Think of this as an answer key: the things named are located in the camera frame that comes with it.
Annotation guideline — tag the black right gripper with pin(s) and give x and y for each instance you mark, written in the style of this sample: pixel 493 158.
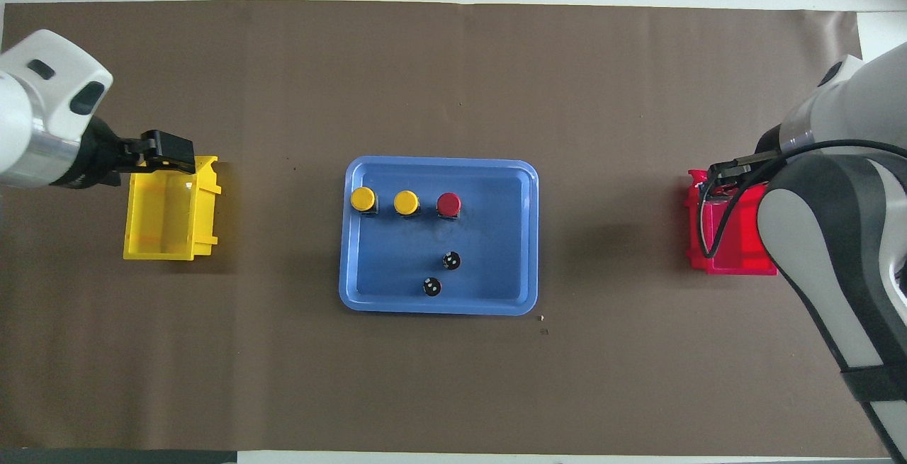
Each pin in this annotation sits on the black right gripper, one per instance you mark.
pixel 767 159

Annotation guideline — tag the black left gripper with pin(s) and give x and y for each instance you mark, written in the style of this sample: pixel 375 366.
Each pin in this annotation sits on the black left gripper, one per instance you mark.
pixel 99 159

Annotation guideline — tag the yellow push button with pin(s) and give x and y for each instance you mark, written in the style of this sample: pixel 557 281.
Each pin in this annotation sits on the yellow push button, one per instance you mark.
pixel 363 198
pixel 406 202

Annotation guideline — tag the red push button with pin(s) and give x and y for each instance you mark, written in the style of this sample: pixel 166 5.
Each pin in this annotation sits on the red push button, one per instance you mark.
pixel 448 204

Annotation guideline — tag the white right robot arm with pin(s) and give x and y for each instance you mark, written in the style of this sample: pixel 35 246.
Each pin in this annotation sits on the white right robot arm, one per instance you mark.
pixel 815 237

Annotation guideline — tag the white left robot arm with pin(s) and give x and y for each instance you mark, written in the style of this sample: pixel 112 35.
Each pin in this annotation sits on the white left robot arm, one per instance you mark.
pixel 35 117

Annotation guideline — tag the yellow plastic bin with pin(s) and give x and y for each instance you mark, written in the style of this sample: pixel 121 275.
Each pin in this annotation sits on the yellow plastic bin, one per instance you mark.
pixel 159 223

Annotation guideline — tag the red plastic bin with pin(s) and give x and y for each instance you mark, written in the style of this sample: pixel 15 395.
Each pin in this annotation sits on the red plastic bin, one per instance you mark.
pixel 740 251

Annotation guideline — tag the blue plastic tray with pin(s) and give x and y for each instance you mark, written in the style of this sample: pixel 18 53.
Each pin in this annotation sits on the blue plastic tray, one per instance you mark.
pixel 489 266

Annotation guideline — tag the black cylindrical capacitor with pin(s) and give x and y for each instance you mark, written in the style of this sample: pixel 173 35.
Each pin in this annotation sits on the black cylindrical capacitor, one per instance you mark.
pixel 451 261
pixel 431 286

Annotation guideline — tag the brown paper mat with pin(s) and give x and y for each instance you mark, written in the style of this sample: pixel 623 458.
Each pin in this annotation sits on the brown paper mat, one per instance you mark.
pixel 453 386

